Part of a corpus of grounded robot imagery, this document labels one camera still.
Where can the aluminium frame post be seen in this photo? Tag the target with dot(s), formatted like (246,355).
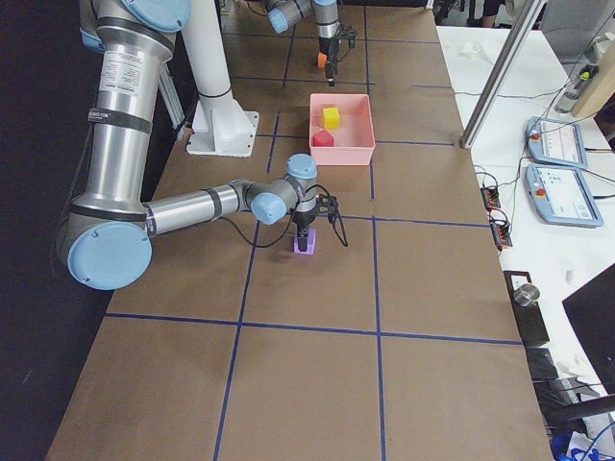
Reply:
(515,39)

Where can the purple block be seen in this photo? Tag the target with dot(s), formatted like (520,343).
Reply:
(305,243)

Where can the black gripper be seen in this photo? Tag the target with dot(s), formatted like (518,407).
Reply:
(303,220)
(328,48)

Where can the orange circuit board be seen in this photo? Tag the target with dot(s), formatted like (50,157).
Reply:
(501,233)
(491,197)

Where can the black monitor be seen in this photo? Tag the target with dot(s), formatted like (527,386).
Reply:
(590,311)

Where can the metal cup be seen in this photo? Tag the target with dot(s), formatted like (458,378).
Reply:
(526,294)

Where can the lower teach pendant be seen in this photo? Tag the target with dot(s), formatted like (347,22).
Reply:
(561,196)

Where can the teach pendant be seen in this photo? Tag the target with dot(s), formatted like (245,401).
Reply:
(561,196)
(556,142)

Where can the yellow block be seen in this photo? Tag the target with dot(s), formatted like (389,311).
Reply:
(331,118)

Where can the pink bin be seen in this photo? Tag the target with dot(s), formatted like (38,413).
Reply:
(354,140)

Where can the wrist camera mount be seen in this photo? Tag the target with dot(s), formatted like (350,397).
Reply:
(348,34)
(327,206)

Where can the upper teach pendant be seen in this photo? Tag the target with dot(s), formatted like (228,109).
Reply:
(556,142)

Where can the red block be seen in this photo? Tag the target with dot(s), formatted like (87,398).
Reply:
(322,139)

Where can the orange block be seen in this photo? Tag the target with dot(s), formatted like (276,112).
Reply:
(321,60)

